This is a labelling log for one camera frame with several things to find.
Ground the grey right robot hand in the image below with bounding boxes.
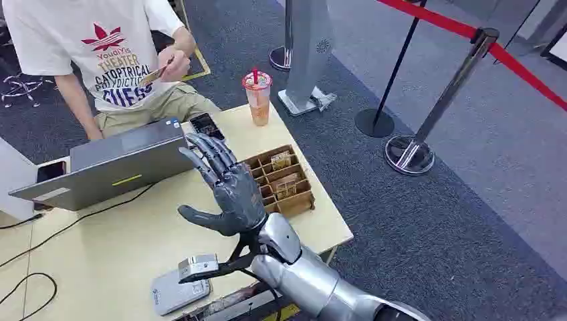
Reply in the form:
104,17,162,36
177,132,268,237

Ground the card with brown print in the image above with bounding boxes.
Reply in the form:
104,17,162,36
138,62,172,88

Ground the large brown card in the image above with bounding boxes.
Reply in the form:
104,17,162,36
269,173,302,201

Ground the wooden card box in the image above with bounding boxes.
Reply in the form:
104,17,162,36
242,144,317,219

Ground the small brown card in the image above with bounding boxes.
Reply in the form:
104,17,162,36
270,150,293,171

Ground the black smartphone with case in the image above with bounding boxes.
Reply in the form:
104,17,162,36
189,112,226,142

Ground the plastic cup of orange drink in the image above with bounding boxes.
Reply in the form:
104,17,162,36
241,70,273,128

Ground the grey flat power bank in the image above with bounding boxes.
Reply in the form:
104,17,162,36
150,267,213,317

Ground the grey laptop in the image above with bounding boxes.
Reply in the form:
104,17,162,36
7,116,196,213

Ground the person's left hand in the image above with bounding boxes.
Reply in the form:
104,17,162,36
157,45,192,84

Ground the chrome stanchion with dark base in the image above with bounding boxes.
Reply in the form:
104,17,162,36
269,0,295,72

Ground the grey pillar stand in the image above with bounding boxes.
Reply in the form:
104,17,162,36
277,0,338,118

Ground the person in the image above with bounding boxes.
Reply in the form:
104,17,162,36
1,0,223,142

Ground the white cabinet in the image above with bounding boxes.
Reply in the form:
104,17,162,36
0,136,40,223

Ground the chrome chair base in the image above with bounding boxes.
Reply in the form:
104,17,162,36
0,72,55,109

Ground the red barrier belt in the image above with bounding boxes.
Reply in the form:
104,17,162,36
376,0,567,112

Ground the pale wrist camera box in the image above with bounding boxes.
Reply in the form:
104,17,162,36
178,253,221,285

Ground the long black cable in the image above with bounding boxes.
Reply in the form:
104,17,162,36
0,182,156,270

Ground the black stanchion post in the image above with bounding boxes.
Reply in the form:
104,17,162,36
354,0,429,138

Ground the looped black cable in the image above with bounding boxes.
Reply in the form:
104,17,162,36
0,272,59,321

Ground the black cable with plug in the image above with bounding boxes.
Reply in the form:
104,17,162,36
0,212,46,231

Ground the chrome stanchion post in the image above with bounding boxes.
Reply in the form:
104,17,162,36
384,27,501,177

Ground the black frame stand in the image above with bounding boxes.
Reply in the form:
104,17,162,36
540,21,567,72

